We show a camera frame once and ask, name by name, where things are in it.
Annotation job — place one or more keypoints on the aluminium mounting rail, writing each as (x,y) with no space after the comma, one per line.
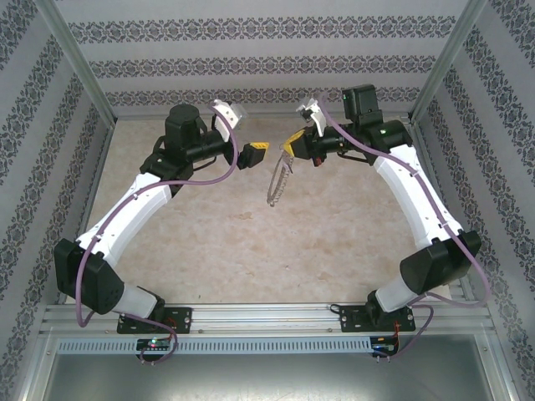
(263,319)

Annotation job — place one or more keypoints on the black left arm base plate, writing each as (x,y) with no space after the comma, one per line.
(181,319)

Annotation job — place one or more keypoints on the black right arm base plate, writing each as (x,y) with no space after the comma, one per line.
(355,319)

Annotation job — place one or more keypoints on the controller board with led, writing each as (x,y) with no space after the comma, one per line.
(382,346)
(154,344)

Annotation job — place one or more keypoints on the grey sheet metal panel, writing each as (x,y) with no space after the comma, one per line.
(267,380)

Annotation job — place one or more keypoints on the aluminium frame post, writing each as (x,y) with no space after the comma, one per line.
(448,58)
(75,58)

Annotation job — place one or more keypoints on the right controller board with LED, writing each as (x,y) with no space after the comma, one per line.
(382,346)

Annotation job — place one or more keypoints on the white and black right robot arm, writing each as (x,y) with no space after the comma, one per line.
(401,192)

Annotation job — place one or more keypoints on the aluminium table side rail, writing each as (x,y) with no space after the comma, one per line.
(94,184)
(428,167)

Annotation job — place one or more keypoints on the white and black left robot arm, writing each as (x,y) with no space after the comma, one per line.
(125,213)

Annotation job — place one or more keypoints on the left controller board with LED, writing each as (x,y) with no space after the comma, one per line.
(154,344)

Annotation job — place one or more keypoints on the aluminium table end rail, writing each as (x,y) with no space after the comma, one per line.
(134,113)

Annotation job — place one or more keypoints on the silver metal watch band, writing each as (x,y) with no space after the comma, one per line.
(281,175)

